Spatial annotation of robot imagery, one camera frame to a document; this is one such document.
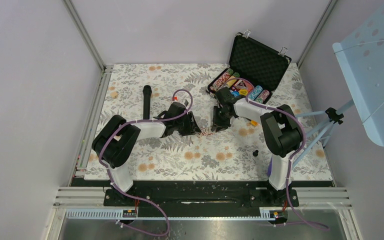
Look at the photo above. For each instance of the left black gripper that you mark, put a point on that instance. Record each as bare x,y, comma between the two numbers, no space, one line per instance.
192,127

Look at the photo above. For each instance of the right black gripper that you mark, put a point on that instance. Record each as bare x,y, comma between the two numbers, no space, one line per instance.
216,123

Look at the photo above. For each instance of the row of red poker chips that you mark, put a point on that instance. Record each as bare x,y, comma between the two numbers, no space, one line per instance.
207,131

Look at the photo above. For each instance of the blue small blind button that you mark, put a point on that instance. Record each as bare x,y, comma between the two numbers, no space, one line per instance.
235,93

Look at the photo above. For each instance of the yellow big blind button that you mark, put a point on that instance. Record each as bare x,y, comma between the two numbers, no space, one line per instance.
243,92

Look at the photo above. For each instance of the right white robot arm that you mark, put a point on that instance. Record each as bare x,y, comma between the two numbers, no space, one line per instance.
283,136

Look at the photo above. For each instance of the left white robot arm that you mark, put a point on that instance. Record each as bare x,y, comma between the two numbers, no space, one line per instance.
115,142

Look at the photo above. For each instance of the floral table mat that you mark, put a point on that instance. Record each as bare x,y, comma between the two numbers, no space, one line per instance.
225,155

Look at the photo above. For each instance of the yellow block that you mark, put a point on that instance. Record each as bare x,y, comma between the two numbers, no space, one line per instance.
253,123

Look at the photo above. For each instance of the black chess pawn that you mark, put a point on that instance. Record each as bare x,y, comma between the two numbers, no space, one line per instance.
255,153

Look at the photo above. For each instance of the black cylinder orange cap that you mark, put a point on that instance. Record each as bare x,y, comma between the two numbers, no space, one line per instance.
147,93

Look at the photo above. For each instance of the black poker case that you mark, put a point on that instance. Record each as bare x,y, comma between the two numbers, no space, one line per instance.
256,62

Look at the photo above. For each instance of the light blue music stand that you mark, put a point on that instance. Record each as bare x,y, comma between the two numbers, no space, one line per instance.
344,69

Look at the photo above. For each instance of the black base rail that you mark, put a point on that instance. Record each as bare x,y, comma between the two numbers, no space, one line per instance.
187,199

